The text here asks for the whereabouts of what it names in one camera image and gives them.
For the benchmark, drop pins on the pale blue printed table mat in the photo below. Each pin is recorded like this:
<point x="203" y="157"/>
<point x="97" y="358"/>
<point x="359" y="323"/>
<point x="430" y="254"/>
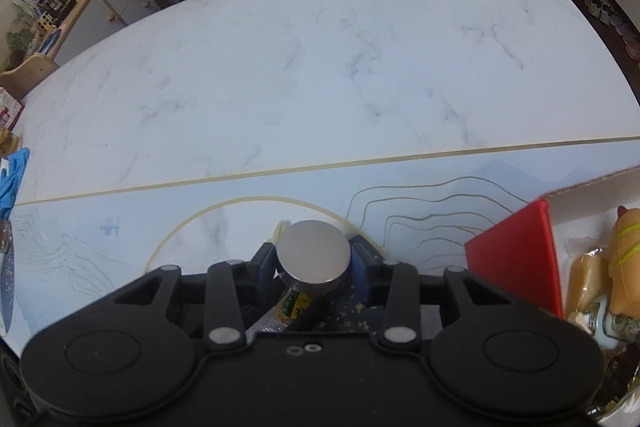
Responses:
<point x="150" y="237"/>

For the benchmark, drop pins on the patterned round disc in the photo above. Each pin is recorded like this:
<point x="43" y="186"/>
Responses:
<point x="620" y="324"/>

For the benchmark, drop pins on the row of shoes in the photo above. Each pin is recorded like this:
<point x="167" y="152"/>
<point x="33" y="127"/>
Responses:
<point x="600" y="7"/>

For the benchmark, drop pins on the red cardboard box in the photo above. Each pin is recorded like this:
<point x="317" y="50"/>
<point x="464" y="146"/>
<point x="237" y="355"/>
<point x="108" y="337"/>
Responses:
<point x="515" y="257"/>

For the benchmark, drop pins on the yellow pig toy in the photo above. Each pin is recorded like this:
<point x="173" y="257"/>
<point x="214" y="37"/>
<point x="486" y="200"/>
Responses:
<point x="627" y="257"/>

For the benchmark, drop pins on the blue book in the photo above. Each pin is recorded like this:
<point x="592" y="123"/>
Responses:
<point x="50" y="41"/>

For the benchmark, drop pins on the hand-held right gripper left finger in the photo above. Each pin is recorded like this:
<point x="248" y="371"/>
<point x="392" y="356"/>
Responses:
<point x="265" y="269"/>

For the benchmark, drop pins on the black snack packet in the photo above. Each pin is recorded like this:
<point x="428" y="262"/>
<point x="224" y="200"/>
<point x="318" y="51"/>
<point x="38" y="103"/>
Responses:
<point x="292" y="312"/>

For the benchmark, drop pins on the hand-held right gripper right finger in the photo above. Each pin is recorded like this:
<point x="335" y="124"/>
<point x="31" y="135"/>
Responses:
<point x="361" y="272"/>

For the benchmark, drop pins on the colourful printed box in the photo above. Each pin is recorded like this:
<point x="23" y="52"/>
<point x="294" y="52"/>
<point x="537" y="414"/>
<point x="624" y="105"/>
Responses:
<point x="10" y="108"/>

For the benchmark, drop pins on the yellow toast squishy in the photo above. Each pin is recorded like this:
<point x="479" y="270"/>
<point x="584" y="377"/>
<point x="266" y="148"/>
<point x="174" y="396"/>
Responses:
<point x="587" y="282"/>

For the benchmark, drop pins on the wooden side cabinet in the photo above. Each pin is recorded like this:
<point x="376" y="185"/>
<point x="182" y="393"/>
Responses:
<point x="115" y="2"/>

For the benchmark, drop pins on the green plant model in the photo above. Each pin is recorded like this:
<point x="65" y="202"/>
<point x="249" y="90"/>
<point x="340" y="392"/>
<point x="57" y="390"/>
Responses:
<point x="20" y="39"/>

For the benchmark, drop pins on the blue cloth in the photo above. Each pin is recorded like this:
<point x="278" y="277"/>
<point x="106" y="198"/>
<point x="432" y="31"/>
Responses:
<point x="12" y="177"/>

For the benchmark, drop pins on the silver round tin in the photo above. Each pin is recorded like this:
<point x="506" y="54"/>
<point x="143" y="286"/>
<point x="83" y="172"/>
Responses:
<point x="315" y="254"/>

